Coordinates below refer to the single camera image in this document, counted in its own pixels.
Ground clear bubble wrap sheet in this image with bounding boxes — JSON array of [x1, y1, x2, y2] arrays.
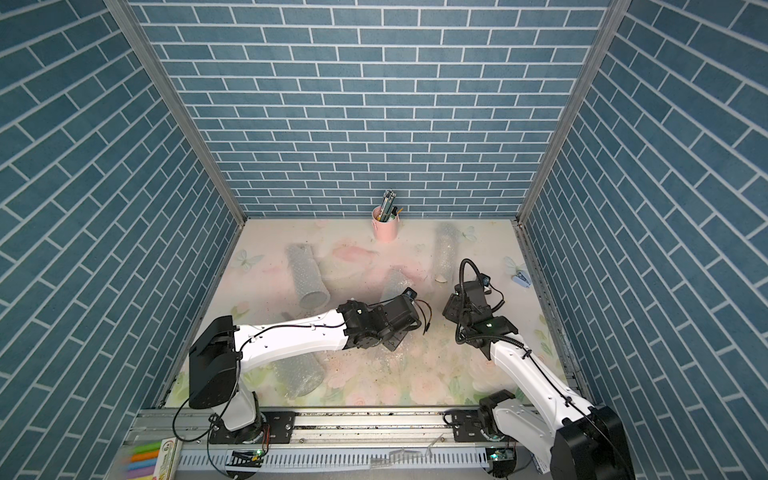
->
[[381, 268, 414, 301]]

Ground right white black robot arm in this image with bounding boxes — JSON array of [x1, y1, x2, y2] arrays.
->
[[443, 272, 636, 479]]

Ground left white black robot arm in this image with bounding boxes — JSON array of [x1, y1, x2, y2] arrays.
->
[[187, 287, 422, 436]]

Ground bubble wrapped vase back right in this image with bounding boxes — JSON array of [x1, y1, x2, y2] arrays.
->
[[432, 222, 459, 284]]

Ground bubble wrapped vase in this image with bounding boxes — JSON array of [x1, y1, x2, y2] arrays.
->
[[286, 244, 330, 310], [432, 222, 459, 284], [273, 353, 326, 400]]

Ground bubble wrapped vase back left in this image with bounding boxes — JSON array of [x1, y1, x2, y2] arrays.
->
[[286, 244, 330, 310]]

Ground bubble wrapped vase front left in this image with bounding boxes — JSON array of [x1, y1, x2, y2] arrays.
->
[[273, 353, 326, 400]]

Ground small blue white object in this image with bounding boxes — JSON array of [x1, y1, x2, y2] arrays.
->
[[512, 270, 533, 288]]

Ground pink pen cup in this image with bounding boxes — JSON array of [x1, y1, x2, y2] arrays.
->
[[372, 206, 400, 243]]

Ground pens in cup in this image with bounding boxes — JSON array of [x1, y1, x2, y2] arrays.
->
[[375, 189, 399, 223]]

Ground white slotted cable duct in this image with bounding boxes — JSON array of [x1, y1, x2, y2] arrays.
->
[[179, 448, 492, 473]]

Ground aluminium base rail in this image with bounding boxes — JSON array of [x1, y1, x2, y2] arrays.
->
[[107, 406, 565, 480]]

